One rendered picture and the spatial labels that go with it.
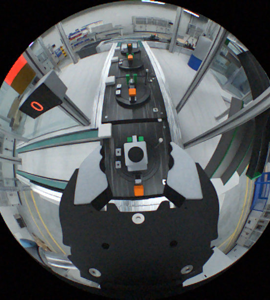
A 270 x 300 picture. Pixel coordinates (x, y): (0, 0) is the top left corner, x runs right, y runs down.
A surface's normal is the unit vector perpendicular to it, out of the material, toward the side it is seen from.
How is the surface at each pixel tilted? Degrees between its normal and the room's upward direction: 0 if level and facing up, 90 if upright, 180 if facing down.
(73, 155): 0
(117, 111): 0
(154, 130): 0
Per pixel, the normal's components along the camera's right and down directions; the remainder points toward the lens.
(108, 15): 0.23, 0.96
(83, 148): 0.00, -0.15
